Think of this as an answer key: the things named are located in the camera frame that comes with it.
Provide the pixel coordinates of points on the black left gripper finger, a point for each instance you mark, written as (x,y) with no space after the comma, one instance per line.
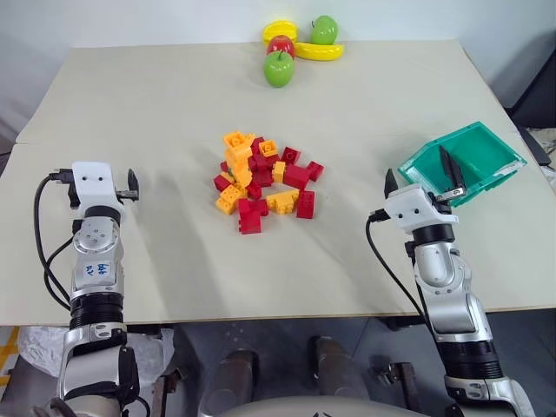
(135,195)
(133,178)

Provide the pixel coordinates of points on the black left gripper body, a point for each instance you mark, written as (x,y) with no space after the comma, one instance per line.
(123,194)

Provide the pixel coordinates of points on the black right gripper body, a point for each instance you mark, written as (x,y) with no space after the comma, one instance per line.
(441,204)

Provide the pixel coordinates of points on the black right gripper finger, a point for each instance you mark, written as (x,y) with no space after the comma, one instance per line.
(390,182)
(452,171)

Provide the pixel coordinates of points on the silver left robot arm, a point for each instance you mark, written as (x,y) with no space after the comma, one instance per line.
(97,260)

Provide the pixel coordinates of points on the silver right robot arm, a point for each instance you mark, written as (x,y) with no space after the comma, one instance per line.
(447,278)

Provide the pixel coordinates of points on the green plastic bin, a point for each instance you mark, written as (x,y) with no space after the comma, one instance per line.
(473,160)

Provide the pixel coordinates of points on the red plastic toy brick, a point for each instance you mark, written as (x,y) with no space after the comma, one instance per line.
(260,163)
(223,166)
(254,191)
(306,204)
(252,215)
(304,173)
(290,155)
(262,179)
(257,143)

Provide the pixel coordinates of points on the white plastic bag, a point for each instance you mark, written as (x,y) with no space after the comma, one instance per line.
(147,343)

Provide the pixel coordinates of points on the green toy apple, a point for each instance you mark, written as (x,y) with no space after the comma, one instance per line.
(279,70)

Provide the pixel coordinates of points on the green toy mango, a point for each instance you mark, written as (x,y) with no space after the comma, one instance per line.
(324,29)

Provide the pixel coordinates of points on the red toy apple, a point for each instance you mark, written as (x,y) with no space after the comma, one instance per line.
(280,45)

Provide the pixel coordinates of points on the dark rounded shape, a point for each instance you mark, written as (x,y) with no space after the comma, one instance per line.
(336,365)

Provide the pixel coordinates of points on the grey robot body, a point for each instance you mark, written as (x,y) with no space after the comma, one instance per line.
(286,406)

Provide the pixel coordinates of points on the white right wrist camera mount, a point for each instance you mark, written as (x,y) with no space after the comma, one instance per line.
(412,208)

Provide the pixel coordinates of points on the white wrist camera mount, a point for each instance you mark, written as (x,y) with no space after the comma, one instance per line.
(412,208)
(93,184)

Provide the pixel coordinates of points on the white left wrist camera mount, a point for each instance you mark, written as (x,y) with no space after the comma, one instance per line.
(93,184)

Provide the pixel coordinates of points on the metal table frame bracket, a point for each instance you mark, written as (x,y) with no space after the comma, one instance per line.
(167,391)
(397,378)

